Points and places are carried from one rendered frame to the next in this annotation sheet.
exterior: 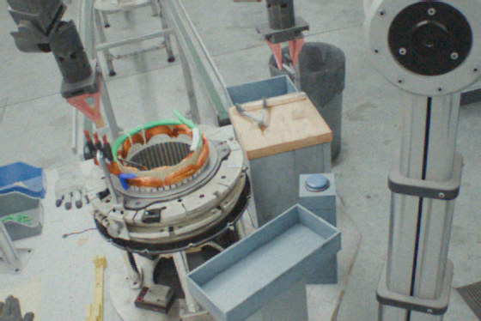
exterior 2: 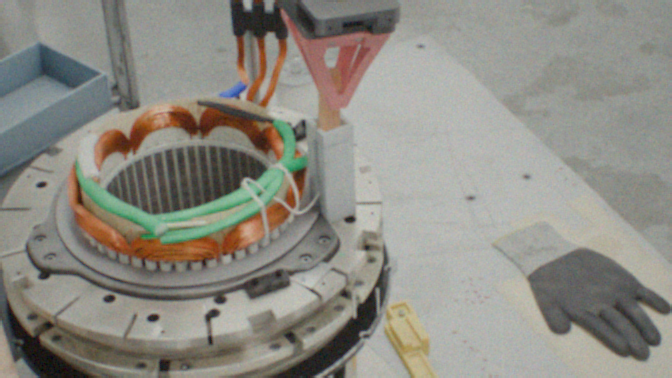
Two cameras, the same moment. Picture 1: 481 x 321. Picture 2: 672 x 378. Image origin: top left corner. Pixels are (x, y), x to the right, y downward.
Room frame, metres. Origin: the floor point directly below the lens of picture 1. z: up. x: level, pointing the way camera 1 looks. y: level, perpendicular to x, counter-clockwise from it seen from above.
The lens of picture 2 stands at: (1.76, 0.03, 1.77)
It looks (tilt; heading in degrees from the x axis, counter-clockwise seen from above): 37 degrees down; 165
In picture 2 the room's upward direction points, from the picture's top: 3 degrees counter-clockwise
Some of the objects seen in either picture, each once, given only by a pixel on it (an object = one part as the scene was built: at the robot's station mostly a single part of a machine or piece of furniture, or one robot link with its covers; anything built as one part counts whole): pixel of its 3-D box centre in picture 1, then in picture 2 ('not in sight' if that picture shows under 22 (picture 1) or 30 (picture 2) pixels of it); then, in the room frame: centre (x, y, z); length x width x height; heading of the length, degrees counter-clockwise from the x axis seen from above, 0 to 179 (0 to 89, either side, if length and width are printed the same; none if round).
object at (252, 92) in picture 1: (266, 137); not in sight; (1.21, -0.09, 0.92); 0.17 x 0.11 x 0.28; 96
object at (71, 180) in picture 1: (72, 183); not in sight; (1.33, 0.49, 0.79); 0.24 x 0.12 x 0.02; 8
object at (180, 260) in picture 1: (185, 277); not in sight; (0.77, 0.13, 0.91); 0.02 x 0.02 x 0.21
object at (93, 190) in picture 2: (188, 127); (113, 190); (0.93, 0.08, 1.15); 0.15 x 0.04 x 0.02; 11
